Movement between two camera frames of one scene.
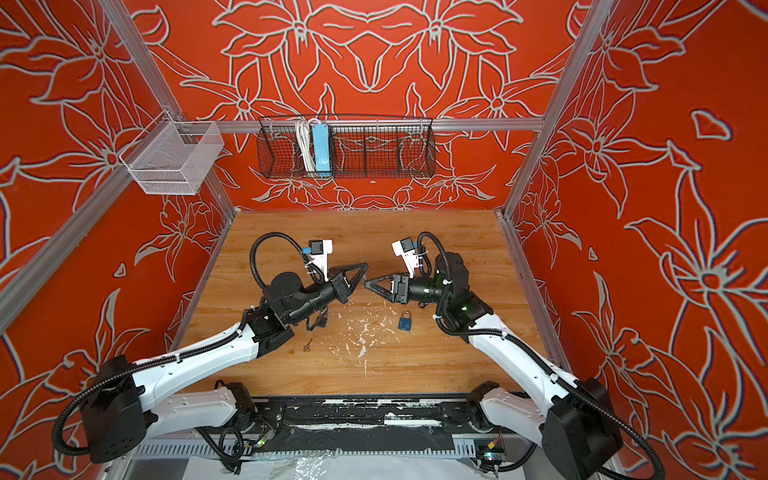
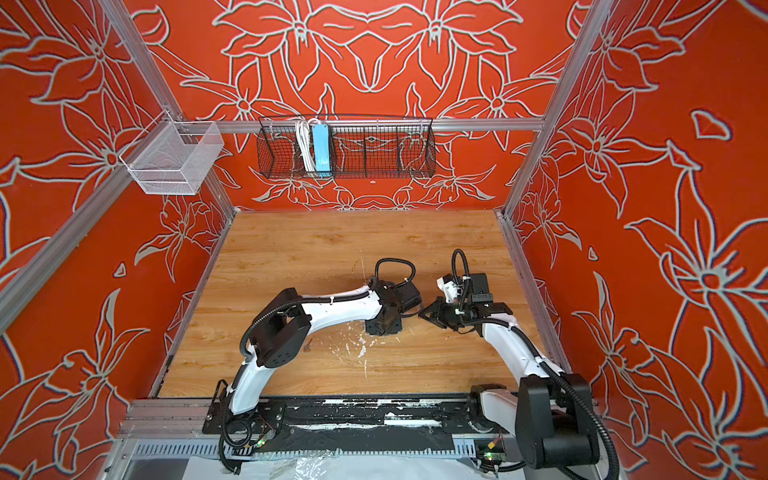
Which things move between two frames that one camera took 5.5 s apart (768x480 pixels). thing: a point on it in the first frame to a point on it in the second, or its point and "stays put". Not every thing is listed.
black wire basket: x=362 y=148 stays put
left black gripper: x=340 y=285 to x=373 y=326
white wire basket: x=172 y=157 stays put
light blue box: x=321 y=142 stays put
